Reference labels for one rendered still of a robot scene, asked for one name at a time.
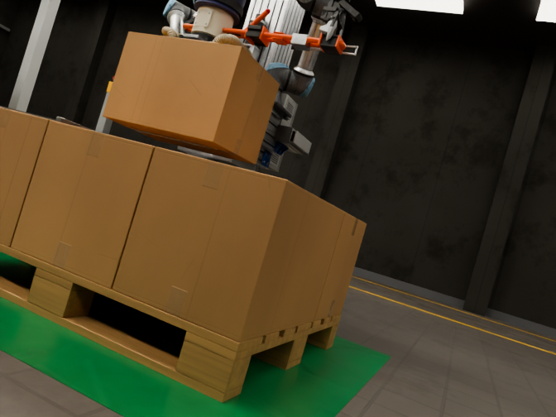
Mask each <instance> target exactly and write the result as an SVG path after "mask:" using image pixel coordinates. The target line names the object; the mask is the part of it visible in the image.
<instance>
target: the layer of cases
mask: <svg viewBox="0 0 556 417"><path fill-rule="evenodd" d="M366 226H367V224H366V223H364V222H363V221H361V220H359V219H357V218H355V217H353V216H352V215H350V214H349V213H346V212H344V211H342V210H341V209H340V208H337V207H335V206H333V205H332V204H330V203H328V202H326V201H325V200H323V199H321V198H319V197H318V196H316V195H314V194H311V193H310V192H309V191H307V190H305V189H302V188H301V187H299V186H298V185H295V184H294V183H292V182H290V181H288V180H286V179H282V178H279V177H275V176H272V175H266V174H262V173H259V172H255V171H252V170H246V169H243V168H239V167H236V166H232V165H226V164H223V163H219V162H217V161H211V160H207V159H204V158H200V157H197V156H191V155H187V154H184V153H180V152H177V151H171V150H167V149H164V148H160V147H155V146H151V145H147V144H144V143H140V142H138V141H132V140H128V139H125V138H121V137H115V136H112V135H108V134H105V133H101V132H96V131H92V130H89V129H85V128H82V127H76V126H72V125H69V124H65V123H62V122H57V121H53V120H49V119H46V118H43V117H37V116H33V115H30V114H26V113H20V112H17V111H13V110H10V109H6V108H0V243H1V244H3V245H5V246H8V247H11V248H13V249H15V250H18V251H19V252H23V253H25V254H27V255H29V256H33V257H35V258H37V259H39V260H42V261H44V262H47V263H49V264H51V265H53V266H57V267H59V268H61V269H63V270H65V271H68V272H71V273H73V274H76V275H77V276H81V277H83V278H85V279H87V280H91V281H92V282H95V283H97V284H99V285H102V286H105V287H107V288H109V289H113V290H115V291H117V292H118V293H121V294H123V295H126V296H129V297H131V298H133V299H135V300H139V301H141V302H142V303H145V304H148V305H150V306H152V307H155V308H157V309H160V310H162V311H165V312H166V313H169V314H173V315H174V316H176V317H179V318H181V319H184V320H186V321H189V322H191V323H193V324H196V325H198V326H200V327H203V328H206V329H208V330H210V331H213V332H215V333H218V334H220V335H223V336H224V337H227V338H230V339H232V340H234V341H237V342H239V343H240V342H243V341H246V340H249V339H253V338H258V337H260V336H264V335H267V334H270V333H275V332H278V331H281V330H284V329H288V328H293V327H295V326H299V325H302V324H307V323H310V322H314V321H316V320H320V319H325V318H327V317H331V316H334V315H337V314H341V313H342V309H343V304H344V301H345V298H346V295H347V292H348V287H349V284H350V281H351V278H352V273H353V270H354V266H355V264H356V260H357V255H358V253H359V249H360V246H361V243H362V239H363V235H364V232H365V229H366Z"/></svg>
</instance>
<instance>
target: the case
mask: <svg viewBox="0 0 556 417"><path fill-rule="evenodd" d="M279 86H280V84H279V83H278V82H277V81H276V80H275V79H274V78H273V77H272V76H271V75H270V74H269V73H268V72H267V71H266V70H265V69H264V68H263V67H262V66H261V65H260V64H259V63H258V62H257V61H256V60H255V59H254V58H253V57H252V56H251V55H250V54H249V53H248V52H247V51H246V50H245V49H244V48H243V47H242V46H233V45H226V44H219V43H213V42H207V41H195V40H189V39H182V38H176V37H169V36H158V35H151V34H145V33H138V32H132V31H129V32H128V35H127V39H126V42H125V45H124V48H123V51H122V55H121V58H120V61H119V64H118V67H117V71H116V74H115V77H114V80H113V84H112V87H111V90H110V93H109V95H108V101H107V103H106V106H105V109H104V111H103V117H105V118H108V119H110V120H112V121H114V122H117V123H119V124H121V125H123V126H125V127H128V128H131V129H132V130H134V131H136V132H140V133H141V134H143V135H146V136H148V137H150V138H153V139H155V140H157V141H163V142H166V143H170V144H173V145H177V146H182V147H186V148H189V149H193V150H196V151H202V152H206V153H209V154H213V155H216V156H223V157H227V158H230V159H234V160H237V161H243V162H246V163H250V164H253V165H255V164H256V161H257V158H258V156H259V152H260V149H261V144H262V142H263V139H264V136H265V133H266V128H267V125H268V122H269V119H270V116H271V111H272V109H273V106H274V102H275V100H276V95H277V92H278V89H279Z"/></svg>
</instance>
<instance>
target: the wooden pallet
mask: <svg viewBox="0 0 556 417"><path fill-rule="evenodd" d="M0 252H3V253H5V254H7V255H9V256H12V257H15V258H16V259H18V260H21V261H24V262H26V263H28V264H30V265H33V266H35V267H36V272H35V275H34V278H33V281H32V284H31V288H30V289H29V288H26V287H25V286H23V285H20V284H18V283H16V282H14V281H12V280H9V279H7V278H5V277H3V276H0V296H1V297H3V298H4V299H6V300H9V301H11V302H13V303H14V304H18V305H20V306H21V307H23V308H25V309H28V310H30V311H31V312H33V313H35V314H39V315H40V316H42V317H44V318H46V319H49V320H50V321H52V322H54V323H56V324H59V325H61V326H63V327H65V328H67V329H69V330H71V331H73V332H75V333H78V334H80V335H82V336H84V337H86V338H88V339H90V340H92V341H94V342H96V343H99V344H101V345H103V346H104V347H106V348H109V349H111V350H113V351H114V352H118V353H120V354H122V355H123V356H125V357H128V358H130V359H132V360H133V361H136V362H139V363H141V364H142V365H144V366H146V367H149V368H150V369H152V370H154V371H158V372H159V373H161V374H163V375H165V376H168V377H169V378H171V379H173V380H176V381H178V382H180V383H182V384H184V385H186V386H188V387H190V388H192V389H194V390H197V391H199V392H201V393H203V394H205V395H207V396H209V397H211V398H213V399H215V400H218V401H220V402H222V403H223V402H224V401H226V400H229V399H231V398H233V397H234V396H236V395H239V394H241V391H242V385H243V382H244V380H245V376H246V374H247V369H248V366H249V362H250V360H251V356H253V357H256V358H258V359H260V360H262V361H264V362H268V363H270V364H272V365H274V366H276V367H279V368H281V369H284V370H287V369H289V368H291V367H293V366H295V365H297V364H299V363H300V361H301V358H302V355H303V352H304V347H305V344H306V343H310V344H313V345H315V346H317V347H320V348H323V349H325V350H326V349H328V348H330V347H332V346H333V341H334V338H335V335H336V332H337V329H338V324H339V321H340V318H341V314H337V315H334V316H331V317H327V318H325V319H320V320H316V321H314V322H310V323H307V324H302V325H299V326H295V327H293V328H288V329H284V330H281V331H278V332H275V333H270V334H267V335H264V336H260V337H258V338H253V339H249V340H246V341H243V342H240V343H239V342H237V341H234V340H232V339H230V338H227V337H224V336H223V335H220V334H218V333H215V332H213V331H210V330H208V329H206V328H203V327H200V326H198V325H196V324H193V323H191V322H189V321H186V320H184V319H181V318H179V317H176V316H174V315H173V314H169V313H166V312H165V311H162V310H160V309H157V308H155V307H152V306H150V305H148V304H145V303H142V302H141V301H139V300H135V299H133V298H131V297H129V296H126V295H123V294H121V293H118V292H117V291H115V290H113V289H109V288H107V287H105V286H102V285H99V284H97V283H95V282H92V281H91V280H87V279H85V278H83V277H81V276H77V275H76V274H73V273H71V272H68V271H65V270H63V269H61V268H59V267H57V266H53V265H51V264H49V263H47V262H44V261H42V260H39V259H37V258H35V257H33V256H29V255H27V254H25V253H23V252H19V251H18V250H15V249H13V248H11V247H8V246H5V245H3V244H1V243H0ZM95 292H96V293H99V294H101V295H104V296H106V297H108V298H110V299H112V300H116V301H117V302H120V303H122V304H125V305H127V306H129V307H132V308H134V309H137V310H139V311H141V312H143V313H145V314H149V315H150V316H153V317H155V318H157V319H160V320H162V321H165V322H167V323H168V324H172V325H174V326H176V327H178V328H182V329H183V330H186V331H187V332H186V335H185V340H184V343H183V346H182V349H181V352H180V356H179V357H178V356H176V355H175V354H173V353H171V352H167V351H166V350H164V349H162V348H159V347H157V346H155V345H152V344H150V343H148V342H146V341H143V340H141V339H139V338H137V337H134V336H132V335H131V334H129V333H125V332H123V331H122V330H120V329H118V328H114V327H113V326H111V325H109V324H106V323H104V322H102V321H100V320H97V319H95V318H93V317H91V316H89V311H90V308H91V304H92V302H93V298H94V294H95Z"/></svg>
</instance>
